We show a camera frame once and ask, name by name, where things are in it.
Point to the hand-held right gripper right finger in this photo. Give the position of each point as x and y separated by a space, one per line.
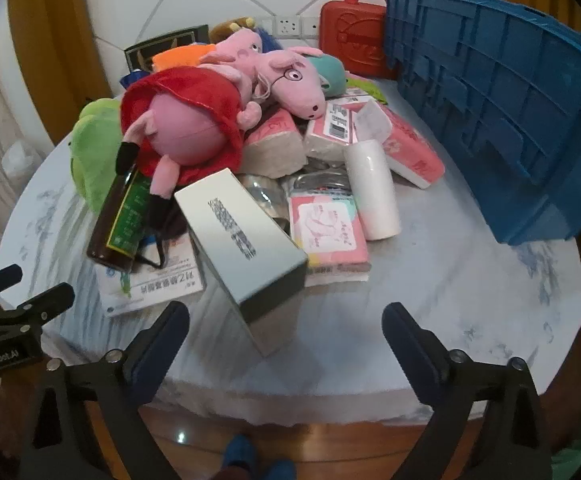
408 342

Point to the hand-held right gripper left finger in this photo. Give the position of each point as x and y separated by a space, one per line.
163 342

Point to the white blue medicine box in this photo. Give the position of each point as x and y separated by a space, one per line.
170 285

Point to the brown glass bottle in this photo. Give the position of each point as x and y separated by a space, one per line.
120 220

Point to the silver rectangular box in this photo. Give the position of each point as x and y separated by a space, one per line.
240 250

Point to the small pink tissue packet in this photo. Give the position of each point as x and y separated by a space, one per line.
328 230

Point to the white paper roll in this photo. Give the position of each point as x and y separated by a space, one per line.
373 195

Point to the green plush toy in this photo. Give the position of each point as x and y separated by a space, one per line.
93 160

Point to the pig plush red dress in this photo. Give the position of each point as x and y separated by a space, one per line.
185 130

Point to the blue plastic crate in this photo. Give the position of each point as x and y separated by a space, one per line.
495 85

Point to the clear plastic bag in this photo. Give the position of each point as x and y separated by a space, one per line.
20 160

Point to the person's blue shoe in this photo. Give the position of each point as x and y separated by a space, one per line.
278 471
240 450

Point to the white curtain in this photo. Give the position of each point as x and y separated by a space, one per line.
0 110

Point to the large pink flowered tissue pack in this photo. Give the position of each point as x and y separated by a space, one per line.
415 160

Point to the clear plastic clipper packet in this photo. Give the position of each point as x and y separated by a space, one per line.
320 177

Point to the green cloth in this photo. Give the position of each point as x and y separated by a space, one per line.
577 460

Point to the green wipes packet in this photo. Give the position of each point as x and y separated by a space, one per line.
365 91

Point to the pig plush with glasses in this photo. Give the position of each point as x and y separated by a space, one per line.
290 85

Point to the black gold printed box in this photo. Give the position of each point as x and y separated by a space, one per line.
170 42

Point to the pig plush orange dress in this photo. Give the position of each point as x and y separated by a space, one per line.
235 50

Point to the red plastic carry case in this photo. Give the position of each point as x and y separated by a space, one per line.
350 35

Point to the blue plush toy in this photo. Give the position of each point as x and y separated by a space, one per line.
269 40

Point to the brown plush toy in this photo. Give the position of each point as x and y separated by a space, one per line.
228 27

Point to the white wall socket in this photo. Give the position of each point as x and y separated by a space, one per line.
310 27
288 26

